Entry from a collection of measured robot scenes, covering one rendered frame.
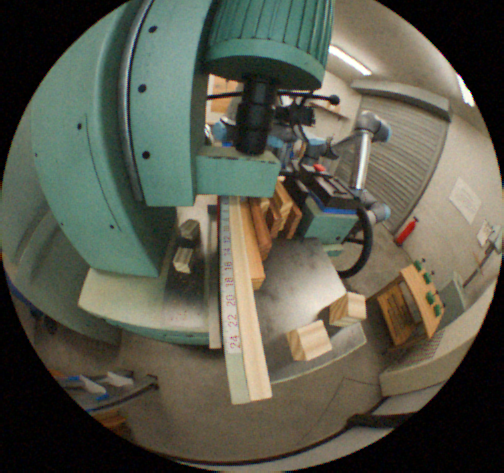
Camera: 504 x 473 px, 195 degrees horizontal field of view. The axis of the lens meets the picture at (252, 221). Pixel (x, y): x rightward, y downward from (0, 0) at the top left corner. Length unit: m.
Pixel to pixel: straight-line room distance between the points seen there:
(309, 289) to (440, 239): 2.97
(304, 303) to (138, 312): 0.31
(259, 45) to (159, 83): 0.11
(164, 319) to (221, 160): 0.30
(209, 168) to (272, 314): 0.23
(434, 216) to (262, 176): 3.03
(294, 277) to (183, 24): 0.37
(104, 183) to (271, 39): 0.24
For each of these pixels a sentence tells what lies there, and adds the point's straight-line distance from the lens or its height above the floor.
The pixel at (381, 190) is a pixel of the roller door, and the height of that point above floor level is 0.52.
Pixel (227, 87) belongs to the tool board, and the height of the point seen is 1.63.
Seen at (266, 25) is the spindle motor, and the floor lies 1.21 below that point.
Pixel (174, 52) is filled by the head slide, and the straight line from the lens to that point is 0.21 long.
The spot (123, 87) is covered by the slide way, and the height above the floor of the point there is 1.14.
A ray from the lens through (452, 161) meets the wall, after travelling 3.23.
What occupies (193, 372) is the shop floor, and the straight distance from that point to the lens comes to 1.13.
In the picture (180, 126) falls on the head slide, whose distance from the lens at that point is 0.19.
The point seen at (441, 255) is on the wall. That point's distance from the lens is 3.15.
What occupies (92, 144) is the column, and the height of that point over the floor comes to 1.08.
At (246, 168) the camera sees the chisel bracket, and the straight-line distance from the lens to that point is 0.24.
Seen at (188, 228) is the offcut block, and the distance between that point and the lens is 0.39.
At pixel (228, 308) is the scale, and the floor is 0.96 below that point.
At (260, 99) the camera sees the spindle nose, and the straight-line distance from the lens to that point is 0.23.
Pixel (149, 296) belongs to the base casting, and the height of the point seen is 0.80.
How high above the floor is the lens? 1.10
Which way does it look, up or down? 40 degrees down
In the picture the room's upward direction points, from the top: 12 degrees clockwise
